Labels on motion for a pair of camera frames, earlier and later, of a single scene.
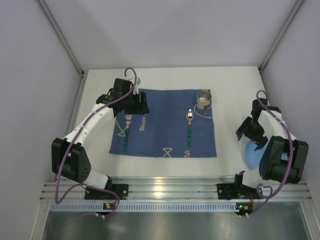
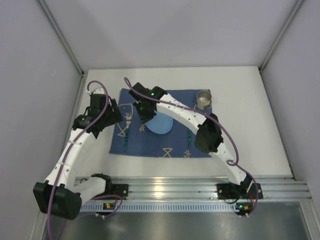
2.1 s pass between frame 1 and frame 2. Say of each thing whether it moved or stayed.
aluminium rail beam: stayed
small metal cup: stayed
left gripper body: moved
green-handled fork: stayed
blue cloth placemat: stayed
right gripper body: moved
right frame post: stayed
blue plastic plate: moved
